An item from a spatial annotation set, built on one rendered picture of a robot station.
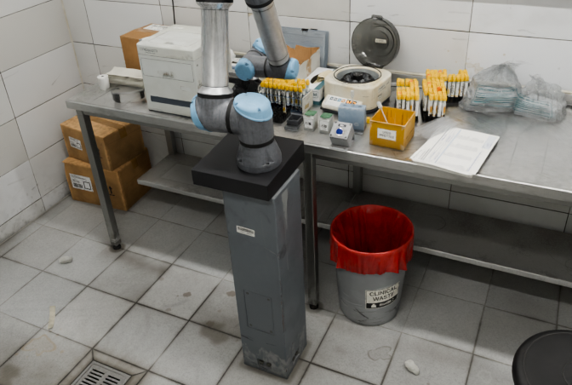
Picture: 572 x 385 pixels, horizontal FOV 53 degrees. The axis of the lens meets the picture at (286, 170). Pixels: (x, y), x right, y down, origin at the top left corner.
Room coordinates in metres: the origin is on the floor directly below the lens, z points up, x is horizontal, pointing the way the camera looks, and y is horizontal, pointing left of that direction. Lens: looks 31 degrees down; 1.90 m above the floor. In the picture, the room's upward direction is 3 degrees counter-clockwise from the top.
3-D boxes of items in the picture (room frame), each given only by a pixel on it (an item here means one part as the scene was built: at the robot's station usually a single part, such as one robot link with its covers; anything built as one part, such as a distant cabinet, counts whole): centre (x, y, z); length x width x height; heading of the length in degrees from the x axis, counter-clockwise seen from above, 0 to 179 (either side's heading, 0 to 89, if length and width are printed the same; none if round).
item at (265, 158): (1.65, 0.09, 0.99); 0.15 x 0.15 x 0.10
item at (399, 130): (1.87, -0.40, 0.93); 0.13 x 0.13 x 0.10; 60
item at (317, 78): (2.34, -0.17, 0.92); 0.24 x 0.12 x 0.10; 153
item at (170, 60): (2.31, 0.38, 1.03); 0.31 x 0.27 x 0.30; 63
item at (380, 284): (1.92, -0.34, 0.22); 0.38 x 0.37 x 0.44; 63
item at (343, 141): (1.87, -0.22, 0.92); 0.13 x 0.07 x 0.08; 153
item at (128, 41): (2.77, 0.59, 0.97); 0.31 x 0.23 x 0.18; 56
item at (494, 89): (2.12, -0.85, 0.97); 0.26 x 0.17 x 0.19; 79
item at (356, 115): (1.97, -0.27, 0.92); 0.10 x 0.07 x 0.10; 69
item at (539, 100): (2.03, -1.01, 0.94); 0.20 x 0.17 x 0.14; 44
